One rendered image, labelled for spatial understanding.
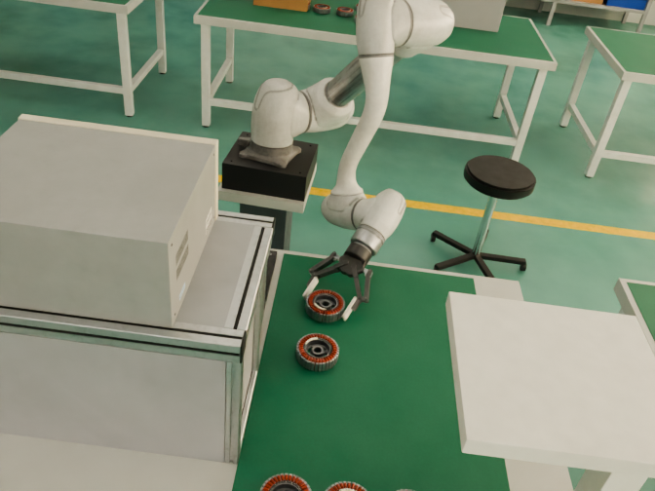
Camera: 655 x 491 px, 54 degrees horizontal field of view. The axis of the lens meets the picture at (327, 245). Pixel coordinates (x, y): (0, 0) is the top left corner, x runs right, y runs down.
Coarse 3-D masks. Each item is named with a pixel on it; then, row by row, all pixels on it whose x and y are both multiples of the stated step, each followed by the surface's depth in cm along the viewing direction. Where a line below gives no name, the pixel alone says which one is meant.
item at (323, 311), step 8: (312, 296) 183; (320, 296) 185; (328, 296) 185; (336, 296) 184; (312, 304) 180; (320, 304) 182; (328, 304) 183; (336, 304) 182; (344, 304) 182; (312, 312) 179; (320, 312) 178; (328, 312) 179; (336, 312) 179; (320, 320) 179; (328, 320) 180; (336, 320) 180
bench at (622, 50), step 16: (592, 32) 443; (608, 32) 447; (624, 32) 451; (592, 48) 456; (608, 48) 417; (624, 48) 421; (640, 48) 425; (624, 64) 393; (640, 64) 397; (576, 80) 470; (624, 80) 385; (640, 80) 385; (576, 96) 477; (624, 96) 395; (576, 112) 467; (608, 112) 406; (608, 128) 408; (592, 144) 427; (592, 160) 422; (624, 160) 420; (640, 160) 419; (592, 176) 429
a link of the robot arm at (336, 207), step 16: (368, 64) 177; (384, 64) 177; (368, 80) 179; (384, 80) 179; (368, 96) 181; (384, 96) 181; (368, 112) 183; (384, 112) 184; (368, 128) 186; (352, 144) 191; (352, 160) 194; (352, 176) 198; (336, 192) 198; (352, 192) 197; (336, 208) 199; (352, 208) 196; (336, 224) 203; (352, 224) 197
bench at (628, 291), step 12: (624, 288) 208; (636, 288) 209; (648, 288) 209; (624, 300) 207; (636, 300) 204; (648, 300) 204; (624, 312) 206; (636, 312) 199; (648, 312) 200; (648, 324) 195; (648, 336) 191
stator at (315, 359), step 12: (312, 336) 170; (324, 336) 170; (300, 348) 166; (312, 348) 168; (324, 348) 170; (336, 348) 168; (300, 360) 165; (312, 360) 163; (324, 360) 163; (336, 360) 167
